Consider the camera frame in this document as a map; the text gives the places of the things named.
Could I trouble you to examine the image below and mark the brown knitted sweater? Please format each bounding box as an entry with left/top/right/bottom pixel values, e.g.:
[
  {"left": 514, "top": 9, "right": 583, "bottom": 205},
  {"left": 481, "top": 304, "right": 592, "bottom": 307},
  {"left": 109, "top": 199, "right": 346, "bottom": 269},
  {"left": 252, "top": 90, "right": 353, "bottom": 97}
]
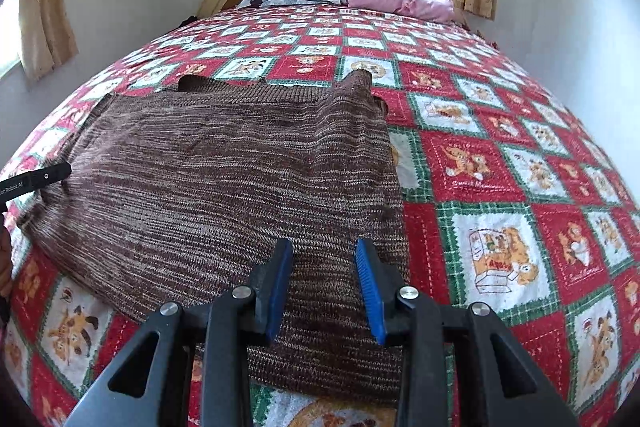
[{"left": 17, "top": 69, "right": 409, "bottom": 404}]

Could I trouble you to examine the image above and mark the person's left hand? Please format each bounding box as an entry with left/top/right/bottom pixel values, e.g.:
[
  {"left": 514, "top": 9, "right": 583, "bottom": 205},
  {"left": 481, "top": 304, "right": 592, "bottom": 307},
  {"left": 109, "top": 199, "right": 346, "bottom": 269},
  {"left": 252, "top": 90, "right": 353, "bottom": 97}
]
[{"left": 0, "top": 225, "right": 13, "bottom": 299}]

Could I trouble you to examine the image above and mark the beige side window curtain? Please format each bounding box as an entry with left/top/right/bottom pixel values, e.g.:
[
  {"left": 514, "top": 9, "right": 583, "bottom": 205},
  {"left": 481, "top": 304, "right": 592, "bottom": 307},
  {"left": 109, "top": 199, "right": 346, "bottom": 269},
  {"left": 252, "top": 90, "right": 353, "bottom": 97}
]
[{"left": 18, "top": 0, "right": 78, "bottom": 81}]

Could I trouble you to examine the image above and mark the red green teddy quilt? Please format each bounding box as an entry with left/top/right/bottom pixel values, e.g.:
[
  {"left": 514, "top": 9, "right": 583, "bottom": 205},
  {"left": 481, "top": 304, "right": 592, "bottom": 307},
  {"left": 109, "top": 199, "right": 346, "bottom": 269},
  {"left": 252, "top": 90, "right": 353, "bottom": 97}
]
[{"left": 1, "top": 4, "right": 639, "bottom": 426}]

